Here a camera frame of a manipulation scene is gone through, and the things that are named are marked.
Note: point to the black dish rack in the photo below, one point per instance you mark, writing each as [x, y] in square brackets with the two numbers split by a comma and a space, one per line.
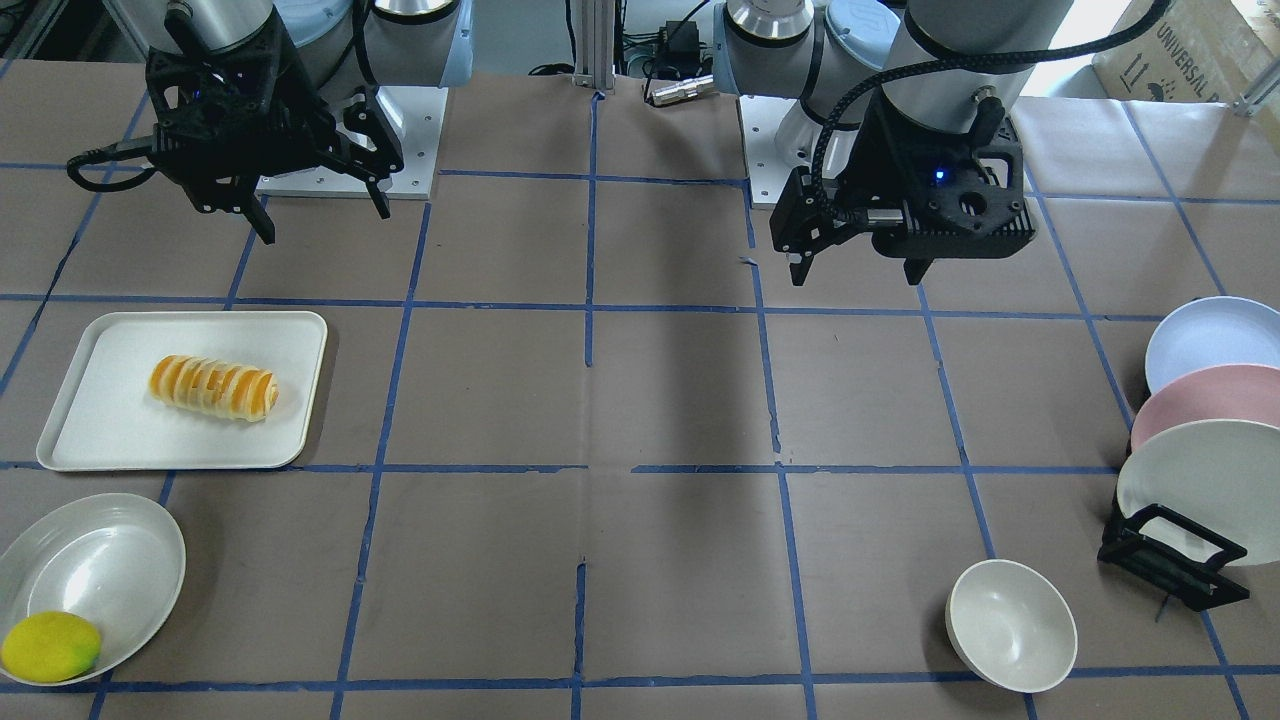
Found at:
[1200, 585]

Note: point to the blue plate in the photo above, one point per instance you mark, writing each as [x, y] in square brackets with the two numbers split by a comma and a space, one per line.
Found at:
[1216, 331]

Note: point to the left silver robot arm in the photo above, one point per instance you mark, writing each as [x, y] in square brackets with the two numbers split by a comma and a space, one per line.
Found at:
[906, 104]

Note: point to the white rectangular tray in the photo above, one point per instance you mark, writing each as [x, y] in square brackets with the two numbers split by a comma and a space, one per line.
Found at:
[104, 418]

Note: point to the pink plate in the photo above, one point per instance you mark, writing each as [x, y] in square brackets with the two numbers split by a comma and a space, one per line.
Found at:
[1248, 392]

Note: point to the cream plate in rack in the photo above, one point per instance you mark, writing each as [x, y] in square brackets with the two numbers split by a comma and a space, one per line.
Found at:
[1221, 473]

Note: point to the striped orange bread roll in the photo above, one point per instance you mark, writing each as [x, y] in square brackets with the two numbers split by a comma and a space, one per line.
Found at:
[212, 387]

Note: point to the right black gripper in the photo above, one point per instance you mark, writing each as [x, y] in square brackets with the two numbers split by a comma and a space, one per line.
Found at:
[296, 92]

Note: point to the cream bowl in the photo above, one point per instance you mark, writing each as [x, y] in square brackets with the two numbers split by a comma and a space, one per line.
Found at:
[1011, 626]

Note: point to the white shallow plate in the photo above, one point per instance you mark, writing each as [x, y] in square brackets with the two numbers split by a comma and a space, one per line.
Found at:
[117, 560]

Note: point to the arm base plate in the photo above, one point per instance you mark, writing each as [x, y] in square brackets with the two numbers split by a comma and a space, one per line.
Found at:
[417, 114]
[777, 136]

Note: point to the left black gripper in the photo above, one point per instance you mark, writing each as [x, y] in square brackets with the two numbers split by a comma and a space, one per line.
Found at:
[882, 145]

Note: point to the aluminium frame post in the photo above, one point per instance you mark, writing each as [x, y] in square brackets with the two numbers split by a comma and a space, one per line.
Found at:
[595, 44]

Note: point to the cardboard box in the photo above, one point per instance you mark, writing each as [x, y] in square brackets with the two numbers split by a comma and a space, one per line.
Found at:
[1200, 51]

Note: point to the yellow lemon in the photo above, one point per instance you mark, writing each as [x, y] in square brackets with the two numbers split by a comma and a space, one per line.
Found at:
[51, 647]

